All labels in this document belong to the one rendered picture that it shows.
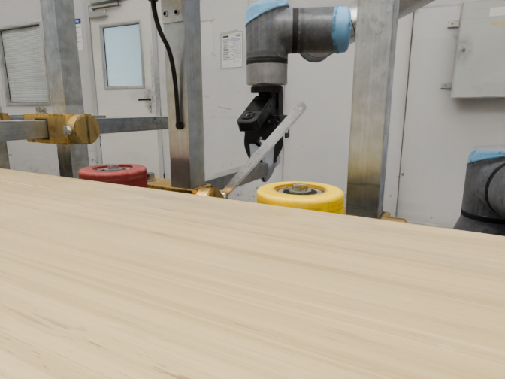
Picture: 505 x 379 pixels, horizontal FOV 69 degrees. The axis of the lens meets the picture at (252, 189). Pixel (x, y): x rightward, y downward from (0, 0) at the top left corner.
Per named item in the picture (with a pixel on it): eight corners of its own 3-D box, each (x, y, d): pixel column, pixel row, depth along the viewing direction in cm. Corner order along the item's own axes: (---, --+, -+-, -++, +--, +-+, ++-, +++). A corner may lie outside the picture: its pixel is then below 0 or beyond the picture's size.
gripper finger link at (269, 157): (284, 179, 87) (285, 140, 85) (274, 184, 82) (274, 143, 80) (273, 178, 89) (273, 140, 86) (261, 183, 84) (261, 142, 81)
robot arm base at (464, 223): (436, 234, 112) (439, 203, 110) (494, 232, 114) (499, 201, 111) (478, 259, 94) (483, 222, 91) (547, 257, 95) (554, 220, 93)
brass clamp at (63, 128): (55, 140, 70) (52, 113, 69) (104, 143, 64) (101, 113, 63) (22, 142, 65) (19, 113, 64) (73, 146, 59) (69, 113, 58)
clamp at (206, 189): (155, 207, 60) (153, 177, 59) (224, 218, 54) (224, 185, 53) (129, 215, 56) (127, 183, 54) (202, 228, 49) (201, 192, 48)
